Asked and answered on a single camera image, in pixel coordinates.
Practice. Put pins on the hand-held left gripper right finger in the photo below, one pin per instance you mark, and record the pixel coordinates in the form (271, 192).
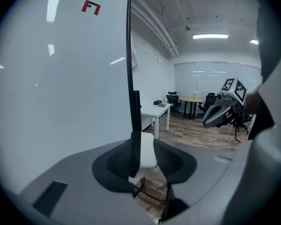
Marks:
(175, 165)

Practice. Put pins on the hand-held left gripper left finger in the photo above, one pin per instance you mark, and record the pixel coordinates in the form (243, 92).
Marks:
(112, 167)

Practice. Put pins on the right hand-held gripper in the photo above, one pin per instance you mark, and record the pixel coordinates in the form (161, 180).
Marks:
(236, 90)

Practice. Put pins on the white whiteboard eraser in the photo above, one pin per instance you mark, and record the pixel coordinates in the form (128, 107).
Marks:
(147, 149)

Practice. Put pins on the person's right forearm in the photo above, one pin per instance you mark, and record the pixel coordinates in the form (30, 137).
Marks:
(251, 102)

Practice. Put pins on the large whiteboard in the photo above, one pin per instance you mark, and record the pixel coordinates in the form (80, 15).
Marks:
(61, 78)

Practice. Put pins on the black office chair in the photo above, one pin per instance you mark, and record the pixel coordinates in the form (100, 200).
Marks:
(244, 123)
(173, 102)
(208, 104)

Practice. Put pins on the round wooden table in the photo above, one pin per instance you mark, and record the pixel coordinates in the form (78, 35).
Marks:
(191, 100)

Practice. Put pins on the frosted glass partition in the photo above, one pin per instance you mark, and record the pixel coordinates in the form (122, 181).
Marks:
(201, 78)

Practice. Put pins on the person's black shirt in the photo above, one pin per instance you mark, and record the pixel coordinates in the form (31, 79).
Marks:
(262, 123)

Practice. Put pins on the small oval pouch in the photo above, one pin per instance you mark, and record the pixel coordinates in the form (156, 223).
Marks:
(161, 105)

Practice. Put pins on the white rectangular table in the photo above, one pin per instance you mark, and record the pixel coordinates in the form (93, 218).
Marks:
(155, 110)

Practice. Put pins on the small black case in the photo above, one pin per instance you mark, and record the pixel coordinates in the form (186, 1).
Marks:
(157, 102)

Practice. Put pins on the long ceiling light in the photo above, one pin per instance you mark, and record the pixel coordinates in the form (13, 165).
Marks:
(254, 41)
(210, 36)

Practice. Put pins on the white hanging cloth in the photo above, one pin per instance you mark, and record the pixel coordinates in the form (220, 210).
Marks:
(134, 55)

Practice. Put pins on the white ceiling pipes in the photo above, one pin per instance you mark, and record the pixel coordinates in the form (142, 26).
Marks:
(159, 29)

